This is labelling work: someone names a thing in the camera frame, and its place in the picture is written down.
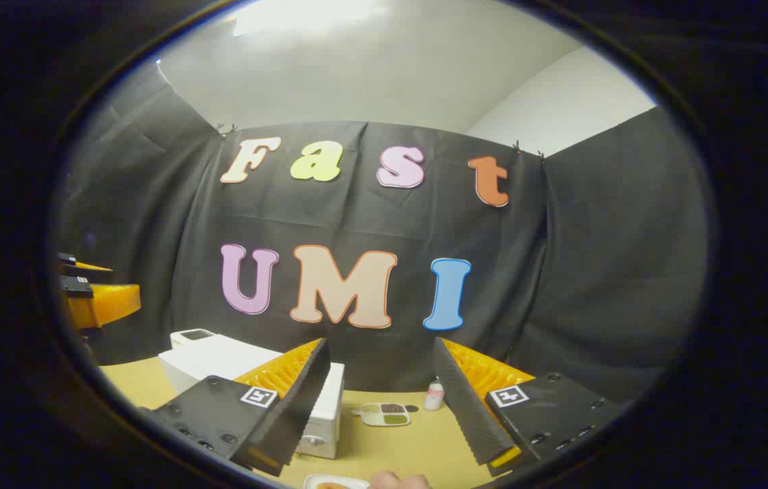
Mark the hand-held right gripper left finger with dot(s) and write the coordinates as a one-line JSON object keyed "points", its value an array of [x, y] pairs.
{"points": [[288, 421]]}

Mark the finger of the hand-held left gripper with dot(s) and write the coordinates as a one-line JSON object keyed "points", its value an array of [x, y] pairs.
{"points": [[78, 266], [102, 302]]}

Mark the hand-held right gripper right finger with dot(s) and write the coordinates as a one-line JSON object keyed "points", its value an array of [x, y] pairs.
{"points": [[472, 414]]}

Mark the golden sugared doughnut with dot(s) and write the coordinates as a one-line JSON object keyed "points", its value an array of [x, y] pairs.
{"points": [[333, 485]]}

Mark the white microwave oven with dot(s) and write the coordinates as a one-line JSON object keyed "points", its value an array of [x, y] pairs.
{"points": [[214, 360]]}

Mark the small pink label glass bottle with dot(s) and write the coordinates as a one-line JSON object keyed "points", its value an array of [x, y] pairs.
{"points": [[434, 397]]}

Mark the white square plate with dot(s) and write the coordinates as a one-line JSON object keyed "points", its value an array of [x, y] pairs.
{"points": [[312, 481]]}

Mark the white divided condiment dish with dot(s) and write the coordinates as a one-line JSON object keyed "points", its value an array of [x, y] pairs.
{"points": [[384, 414]]}

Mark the black backdrop cloth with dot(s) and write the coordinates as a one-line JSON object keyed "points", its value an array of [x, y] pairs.
{"points": [[560, 272]]}

